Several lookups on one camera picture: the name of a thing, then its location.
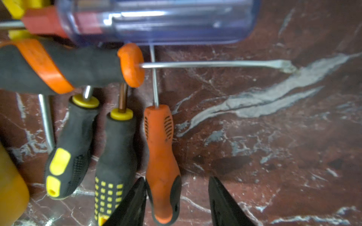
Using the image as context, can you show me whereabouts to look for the yellow plastic tray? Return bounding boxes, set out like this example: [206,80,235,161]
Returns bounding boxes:
[1,146,30,226]

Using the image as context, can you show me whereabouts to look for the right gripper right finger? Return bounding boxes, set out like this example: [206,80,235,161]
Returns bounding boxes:
[208,176,255,226]

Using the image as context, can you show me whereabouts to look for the orange slim screwdriver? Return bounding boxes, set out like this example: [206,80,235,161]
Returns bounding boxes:
[142,45,183,226]

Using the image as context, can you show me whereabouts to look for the long yellow black screwdriver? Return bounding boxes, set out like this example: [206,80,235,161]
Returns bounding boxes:
[38,94,56,153]

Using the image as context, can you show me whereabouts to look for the orange black handle screwdriver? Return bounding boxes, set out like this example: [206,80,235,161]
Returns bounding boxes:
[1,39,297,95]

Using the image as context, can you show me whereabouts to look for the yellow dotted black screwdriver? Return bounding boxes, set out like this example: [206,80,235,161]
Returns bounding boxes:
[94,83,137,226]

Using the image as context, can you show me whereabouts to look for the yellow black handle screwdriver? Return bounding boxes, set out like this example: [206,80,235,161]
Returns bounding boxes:
[44,86,100,200]

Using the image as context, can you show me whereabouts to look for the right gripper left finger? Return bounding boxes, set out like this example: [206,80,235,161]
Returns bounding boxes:
[103,178,147,226]

